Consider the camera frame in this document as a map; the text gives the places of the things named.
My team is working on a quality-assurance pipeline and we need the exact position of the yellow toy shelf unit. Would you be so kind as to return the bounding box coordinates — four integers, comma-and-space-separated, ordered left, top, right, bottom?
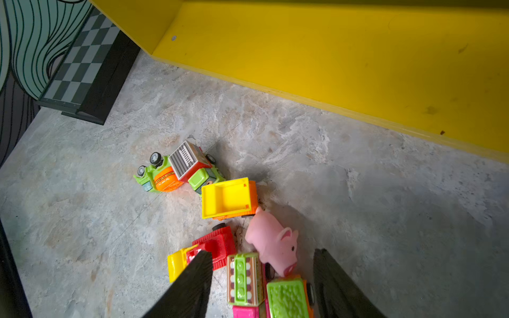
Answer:
94, 1, 508, 162

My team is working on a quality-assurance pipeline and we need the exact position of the yellow dump truck toy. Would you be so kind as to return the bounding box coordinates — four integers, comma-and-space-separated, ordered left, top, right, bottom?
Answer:
201, 178, 258, 221

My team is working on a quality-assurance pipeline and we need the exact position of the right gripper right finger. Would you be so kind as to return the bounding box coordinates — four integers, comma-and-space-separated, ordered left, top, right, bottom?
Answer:
313, 249, 385, 317

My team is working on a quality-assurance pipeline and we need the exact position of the green orange tractor toy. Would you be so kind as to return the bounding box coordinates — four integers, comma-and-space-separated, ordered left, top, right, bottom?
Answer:
133, 152, 184, 192

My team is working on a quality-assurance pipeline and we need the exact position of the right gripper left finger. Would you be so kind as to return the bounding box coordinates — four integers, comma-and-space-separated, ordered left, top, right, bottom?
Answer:
144, 251, 213, 317

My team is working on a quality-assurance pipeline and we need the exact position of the black white chessboard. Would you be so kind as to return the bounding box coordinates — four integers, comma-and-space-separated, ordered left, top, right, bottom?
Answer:
38, 7, 140, 125

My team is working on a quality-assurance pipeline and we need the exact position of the green orange flatbed truck toy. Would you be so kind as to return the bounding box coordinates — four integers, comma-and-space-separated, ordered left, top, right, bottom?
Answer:
266, 275, 315, 318

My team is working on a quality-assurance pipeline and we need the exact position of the red yellow bulldozer toy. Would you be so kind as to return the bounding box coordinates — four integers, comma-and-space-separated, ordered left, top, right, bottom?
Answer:
167, 223, 237, 283

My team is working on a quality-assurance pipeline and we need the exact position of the magenta brown truck toy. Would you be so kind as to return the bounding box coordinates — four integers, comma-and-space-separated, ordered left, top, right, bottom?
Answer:
227, 253, 267, 318

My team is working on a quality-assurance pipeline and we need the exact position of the green grey truck toy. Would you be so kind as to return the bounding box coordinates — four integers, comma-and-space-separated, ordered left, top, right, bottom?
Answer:
169, 141, 226, 196

